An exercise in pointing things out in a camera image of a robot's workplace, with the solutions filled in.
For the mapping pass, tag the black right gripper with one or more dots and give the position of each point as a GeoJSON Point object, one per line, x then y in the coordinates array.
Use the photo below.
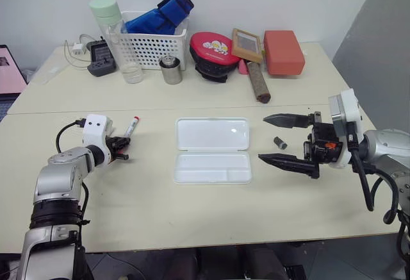
{"type": "Point", "coordinates": [323, 145]}

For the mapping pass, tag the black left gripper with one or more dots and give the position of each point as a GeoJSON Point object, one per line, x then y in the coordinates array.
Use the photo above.
{"type": "Point", "coordinates": [112, 148]}

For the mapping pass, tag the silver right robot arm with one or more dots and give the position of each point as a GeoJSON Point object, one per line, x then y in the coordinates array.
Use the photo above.
{"type": "Point", "coordinates": [387, 147]}

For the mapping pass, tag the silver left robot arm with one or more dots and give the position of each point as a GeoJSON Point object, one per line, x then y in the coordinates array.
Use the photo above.
{"type": "Point", "coordinates": [54, 177]}

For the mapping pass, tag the short dark grey marker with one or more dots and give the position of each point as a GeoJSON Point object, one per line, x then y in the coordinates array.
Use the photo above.
{"type": "Point", "coordinates": [280, 143]}

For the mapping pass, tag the white marker with red cap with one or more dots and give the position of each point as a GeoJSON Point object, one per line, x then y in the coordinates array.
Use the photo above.
{"type": "Point", "coordinates": [132, 125]}

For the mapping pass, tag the white plastic pencil case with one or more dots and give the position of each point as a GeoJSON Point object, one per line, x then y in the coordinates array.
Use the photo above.
{"type": "Point", "coordinates": [213, 150]}

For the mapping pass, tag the brown cylindrical roll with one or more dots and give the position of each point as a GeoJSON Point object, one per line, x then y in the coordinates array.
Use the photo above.
{"type": "Point", "coordinates": [259, 83]}

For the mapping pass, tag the clear glass cup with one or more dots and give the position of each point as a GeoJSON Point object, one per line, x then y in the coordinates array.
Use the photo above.
{"type": "Point", "coordinates": [131, 73]}

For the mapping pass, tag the small pink cone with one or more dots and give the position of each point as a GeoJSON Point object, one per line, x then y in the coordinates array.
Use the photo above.
{"type": "Point", "coordinates": [242, 68]}

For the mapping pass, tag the orange red rectangular box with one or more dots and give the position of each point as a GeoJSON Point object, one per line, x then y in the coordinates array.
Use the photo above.
{"type": "Point", "coordinates": [283, 52]}

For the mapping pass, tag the small metal canister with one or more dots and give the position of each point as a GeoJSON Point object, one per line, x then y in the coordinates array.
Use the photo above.
{"type": "Point", "coordinates": [170, 70]}

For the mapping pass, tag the dark grey power strip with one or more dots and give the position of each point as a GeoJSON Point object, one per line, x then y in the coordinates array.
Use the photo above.
{"type": "Point", "coordinates": [101, 59]}

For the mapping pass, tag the white perforated plastic basket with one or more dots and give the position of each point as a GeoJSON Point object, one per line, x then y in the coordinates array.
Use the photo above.
{"type": "Point", "coordinates": [150, 49]}

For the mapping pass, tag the white charger plug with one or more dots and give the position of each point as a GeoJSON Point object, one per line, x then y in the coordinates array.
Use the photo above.
{"type": "Point", "coordinates": [78, 50]}

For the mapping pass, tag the black bowl with red lid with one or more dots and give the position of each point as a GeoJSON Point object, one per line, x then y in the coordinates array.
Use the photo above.
{"type": "Point", "coordinates": [211, 52]}

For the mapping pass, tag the laptop with pink screen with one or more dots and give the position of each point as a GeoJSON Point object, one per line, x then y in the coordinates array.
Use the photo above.
{"type": "Point", "coordinates": [9, 70]}

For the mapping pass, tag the bottle with mint green lid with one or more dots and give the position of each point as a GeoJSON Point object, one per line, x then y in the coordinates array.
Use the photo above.
{"type": "Point", "coordinates": [104, 12]}

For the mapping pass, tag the blue fabric pouch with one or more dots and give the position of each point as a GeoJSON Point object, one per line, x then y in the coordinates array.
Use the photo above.
{"type": "Point", "coordinates": [160, 15]}

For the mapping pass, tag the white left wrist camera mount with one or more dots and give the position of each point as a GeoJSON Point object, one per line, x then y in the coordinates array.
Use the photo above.
{"type": "Point", "coordinates": [94, 126]}

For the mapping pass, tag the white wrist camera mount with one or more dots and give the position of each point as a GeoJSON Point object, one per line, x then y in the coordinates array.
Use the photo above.
{"type": "Point", "coordinates": [94, 126]}
{"type": "Point", "coordinates": [347, 107]}

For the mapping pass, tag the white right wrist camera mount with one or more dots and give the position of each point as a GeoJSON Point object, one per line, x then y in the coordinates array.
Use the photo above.
{"type": "Point", "coordinates": [347, 107]}

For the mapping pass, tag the wooden picture frame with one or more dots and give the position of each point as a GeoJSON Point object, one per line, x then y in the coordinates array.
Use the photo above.
{"type": "Point", "coordinates": [246, 44]}

